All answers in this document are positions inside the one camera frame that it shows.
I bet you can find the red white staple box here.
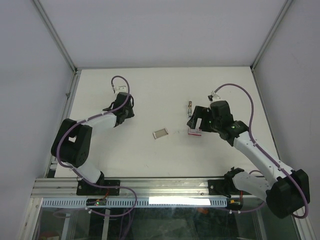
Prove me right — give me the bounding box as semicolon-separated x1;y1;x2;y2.
188;128;202;137

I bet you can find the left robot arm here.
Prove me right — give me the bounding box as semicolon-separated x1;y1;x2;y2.
50;92;135;198

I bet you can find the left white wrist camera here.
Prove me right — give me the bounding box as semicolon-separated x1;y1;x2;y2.
113;85;128;95

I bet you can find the aluminium mounting rail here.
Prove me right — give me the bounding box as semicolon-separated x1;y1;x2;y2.
31;177;223;198

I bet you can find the white mini stapler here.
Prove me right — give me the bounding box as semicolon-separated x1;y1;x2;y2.
187;101;193;119

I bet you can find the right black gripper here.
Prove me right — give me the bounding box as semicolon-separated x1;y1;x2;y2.
186;105;221;133

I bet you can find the white slotted cable duct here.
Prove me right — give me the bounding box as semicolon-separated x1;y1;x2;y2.
42;196;228;209

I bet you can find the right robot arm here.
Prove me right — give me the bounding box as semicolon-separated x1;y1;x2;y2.
187;100;310;219

